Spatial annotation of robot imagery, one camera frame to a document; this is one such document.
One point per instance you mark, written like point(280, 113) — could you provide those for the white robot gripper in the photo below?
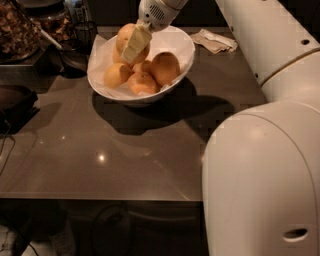
point(156, 14)

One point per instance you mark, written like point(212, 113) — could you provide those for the large top orange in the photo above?
point(133, 43)

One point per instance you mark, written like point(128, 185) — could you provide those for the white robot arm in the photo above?
point(261, 166)

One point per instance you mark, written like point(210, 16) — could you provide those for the white paper bowl liner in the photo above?
point(96, 63)

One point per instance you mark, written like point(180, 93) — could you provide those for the hidden back orange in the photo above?
point(144, 66)

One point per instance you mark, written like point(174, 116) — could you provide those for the white ceramic bowl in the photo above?
point(176, 43)

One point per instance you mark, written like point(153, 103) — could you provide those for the right orange in bowl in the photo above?
point(165, 67)

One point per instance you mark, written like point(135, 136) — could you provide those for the left yellowish orange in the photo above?
point(116, 74)

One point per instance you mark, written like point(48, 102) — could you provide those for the front centre orange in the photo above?
point(142, 82)

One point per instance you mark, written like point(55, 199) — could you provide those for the dark glass cup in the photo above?
point(74, 63)

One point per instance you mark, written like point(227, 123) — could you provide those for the crumpled paper napkin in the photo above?
point(213, 42)

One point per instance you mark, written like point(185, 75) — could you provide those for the steel tray stand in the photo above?
point(38, 72)

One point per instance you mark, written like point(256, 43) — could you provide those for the black device at left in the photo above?
point(16, 107)

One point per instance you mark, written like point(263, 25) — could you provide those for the black wire mesh cup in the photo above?
point(85, 32)

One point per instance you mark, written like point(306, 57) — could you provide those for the white utensil handle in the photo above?
point(46, 36)

